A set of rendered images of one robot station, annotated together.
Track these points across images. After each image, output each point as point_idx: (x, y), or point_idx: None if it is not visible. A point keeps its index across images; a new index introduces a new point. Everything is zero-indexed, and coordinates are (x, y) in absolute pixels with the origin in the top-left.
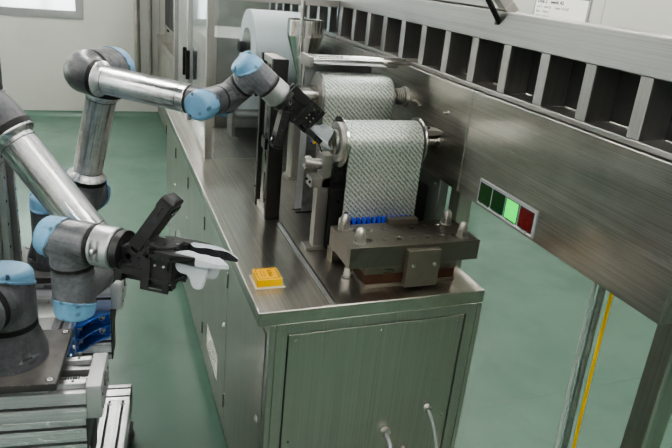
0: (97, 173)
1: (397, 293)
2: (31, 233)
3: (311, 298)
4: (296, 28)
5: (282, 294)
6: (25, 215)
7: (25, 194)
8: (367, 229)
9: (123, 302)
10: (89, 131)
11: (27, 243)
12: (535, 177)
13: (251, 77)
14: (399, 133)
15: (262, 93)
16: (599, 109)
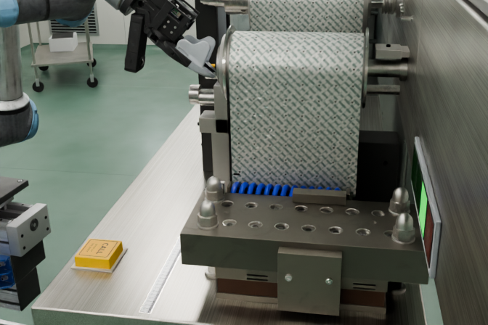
0: (9, 98)
1: (261, 318)
2: (144, 159)
3: (124, 298)
4: None
5: (94, 283)
6: (151, 141)
7: (163, 122)
8: (251, 204)
9: (27, 249)
10: None
11: (136, 168)
12: (444, 143)
13: None
14: (317, 53)
15: None
16: None
